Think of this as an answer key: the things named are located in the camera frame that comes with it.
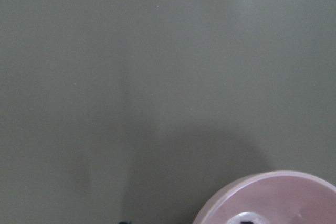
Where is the small pink bowl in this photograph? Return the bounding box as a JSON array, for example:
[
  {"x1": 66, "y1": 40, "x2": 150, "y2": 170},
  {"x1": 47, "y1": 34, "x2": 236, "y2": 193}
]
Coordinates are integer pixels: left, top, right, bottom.
[{"x1": 193, "y1": 170, "x2": 335, "y2": 223}]

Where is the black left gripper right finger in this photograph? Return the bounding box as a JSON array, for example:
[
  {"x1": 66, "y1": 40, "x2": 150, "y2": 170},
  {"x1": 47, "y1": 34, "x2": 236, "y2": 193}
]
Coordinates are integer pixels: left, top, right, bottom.
[{"x1": 240, "y1": 221, "x2": 254, "y2": 224}]

